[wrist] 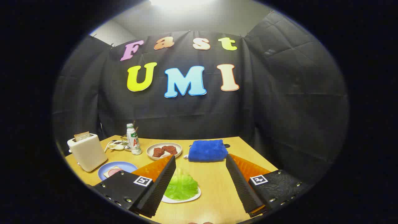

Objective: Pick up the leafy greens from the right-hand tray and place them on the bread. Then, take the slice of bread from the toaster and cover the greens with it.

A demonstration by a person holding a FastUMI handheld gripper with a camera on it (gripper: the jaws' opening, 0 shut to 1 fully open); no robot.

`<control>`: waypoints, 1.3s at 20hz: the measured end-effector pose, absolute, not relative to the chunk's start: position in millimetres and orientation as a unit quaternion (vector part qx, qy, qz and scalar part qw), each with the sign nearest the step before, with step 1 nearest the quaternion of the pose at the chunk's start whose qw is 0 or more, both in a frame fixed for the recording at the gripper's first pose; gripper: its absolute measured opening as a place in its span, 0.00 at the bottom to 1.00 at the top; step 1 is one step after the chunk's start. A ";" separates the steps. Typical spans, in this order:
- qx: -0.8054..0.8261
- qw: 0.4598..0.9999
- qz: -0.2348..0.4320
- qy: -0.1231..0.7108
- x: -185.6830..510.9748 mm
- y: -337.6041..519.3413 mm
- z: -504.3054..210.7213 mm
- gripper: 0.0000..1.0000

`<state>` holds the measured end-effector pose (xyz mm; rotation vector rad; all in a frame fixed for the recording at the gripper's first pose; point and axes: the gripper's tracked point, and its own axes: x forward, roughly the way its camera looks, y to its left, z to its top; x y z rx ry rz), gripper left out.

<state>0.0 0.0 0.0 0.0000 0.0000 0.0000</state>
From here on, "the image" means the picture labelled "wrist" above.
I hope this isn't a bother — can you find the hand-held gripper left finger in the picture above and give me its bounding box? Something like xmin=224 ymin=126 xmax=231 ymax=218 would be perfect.
xmin=93 ymin=155 xmax=177 ymax=218

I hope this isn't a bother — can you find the white toaster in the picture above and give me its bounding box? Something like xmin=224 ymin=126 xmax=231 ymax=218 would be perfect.
xmin=67 ymin=133 xmax=108 ymax=173

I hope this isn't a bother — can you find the pink ham slice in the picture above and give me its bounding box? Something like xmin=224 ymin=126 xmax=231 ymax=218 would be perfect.
xmin=103 ymin=166 xmax=124 ymax=178

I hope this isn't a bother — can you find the black backdrop cloth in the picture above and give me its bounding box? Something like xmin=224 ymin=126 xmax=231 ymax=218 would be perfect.
xmin=52 ymin=11 xmax=350 ymax=175

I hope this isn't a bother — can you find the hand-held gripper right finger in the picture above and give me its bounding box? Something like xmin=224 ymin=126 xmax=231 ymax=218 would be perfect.
xmin=225 ymin=153 xmax=309 ymax=217

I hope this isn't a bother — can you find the white bottle green label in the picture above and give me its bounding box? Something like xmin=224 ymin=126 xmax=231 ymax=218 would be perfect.
xmin=126 ymin=123 xmax=142 ymax=155

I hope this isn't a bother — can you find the beige bowl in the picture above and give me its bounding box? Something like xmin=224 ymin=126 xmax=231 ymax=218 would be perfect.
xmin=146 ymin=142 xmax=183 ymax=161

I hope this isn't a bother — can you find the brown bread slice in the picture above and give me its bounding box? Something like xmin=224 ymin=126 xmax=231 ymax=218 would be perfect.
xmin=74 ymin=131 xmax=91 ymax=142

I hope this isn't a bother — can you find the green lettuce leaf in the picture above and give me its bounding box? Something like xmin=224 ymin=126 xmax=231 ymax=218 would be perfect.
xmin=164 ymin=168 xmax=199 ymax=201

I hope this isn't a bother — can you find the blue towel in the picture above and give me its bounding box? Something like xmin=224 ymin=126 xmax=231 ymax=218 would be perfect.
xmin=188 ymin=139 xmax=229 ymax=162

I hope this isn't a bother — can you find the blue plate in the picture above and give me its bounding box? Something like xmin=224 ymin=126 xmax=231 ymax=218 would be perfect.
xmin=98 ymin=161 xmax=138 ymax=181

